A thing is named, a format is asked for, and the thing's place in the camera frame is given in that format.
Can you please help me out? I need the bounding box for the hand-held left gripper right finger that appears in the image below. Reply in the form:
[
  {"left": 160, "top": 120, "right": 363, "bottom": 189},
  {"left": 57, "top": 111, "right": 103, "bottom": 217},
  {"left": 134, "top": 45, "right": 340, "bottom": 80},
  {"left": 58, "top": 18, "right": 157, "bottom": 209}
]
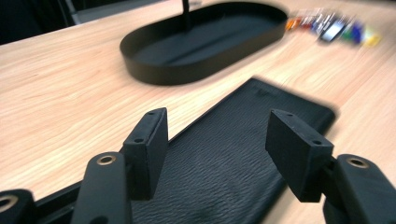
[{"left": 265, "top": 108, "right": 335, "bottom": 203}]

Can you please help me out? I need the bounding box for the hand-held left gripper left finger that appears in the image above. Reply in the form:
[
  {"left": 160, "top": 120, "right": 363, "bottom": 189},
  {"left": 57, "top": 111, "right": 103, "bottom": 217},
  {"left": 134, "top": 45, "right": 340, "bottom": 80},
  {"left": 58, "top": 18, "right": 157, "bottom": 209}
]
[{"left": 122, "top": 106, "right": 170, "bottom": 202}]

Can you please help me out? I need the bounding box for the black oval tray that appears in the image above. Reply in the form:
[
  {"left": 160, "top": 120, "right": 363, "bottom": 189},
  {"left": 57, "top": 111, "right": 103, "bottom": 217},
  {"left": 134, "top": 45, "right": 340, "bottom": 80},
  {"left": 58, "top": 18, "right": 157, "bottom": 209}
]
[{"left": 119, "top": 1, "right": 289, "bottom": 87}]

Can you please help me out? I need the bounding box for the row of colourful cards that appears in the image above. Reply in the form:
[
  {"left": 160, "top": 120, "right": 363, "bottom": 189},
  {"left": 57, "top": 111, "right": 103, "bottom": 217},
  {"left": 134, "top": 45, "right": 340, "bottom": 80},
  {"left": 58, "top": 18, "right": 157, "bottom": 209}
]
[{"left": 285, "top": 7, "right": 382, "bottom": 49}]

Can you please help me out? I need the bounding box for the thin black upright rod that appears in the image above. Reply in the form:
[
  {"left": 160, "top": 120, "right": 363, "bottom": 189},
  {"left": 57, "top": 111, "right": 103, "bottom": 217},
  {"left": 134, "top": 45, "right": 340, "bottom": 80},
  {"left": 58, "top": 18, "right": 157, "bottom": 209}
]
[{"left": 181, "top": 0, "right": 192, "bottom": 32}]

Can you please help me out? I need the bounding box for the dark furniture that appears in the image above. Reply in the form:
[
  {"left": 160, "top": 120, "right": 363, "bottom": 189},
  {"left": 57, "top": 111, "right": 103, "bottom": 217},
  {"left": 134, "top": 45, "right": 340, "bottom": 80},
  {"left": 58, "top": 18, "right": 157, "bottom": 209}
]
[{"left": 0, "top": 0, "right": 77, "bottom": 47}]

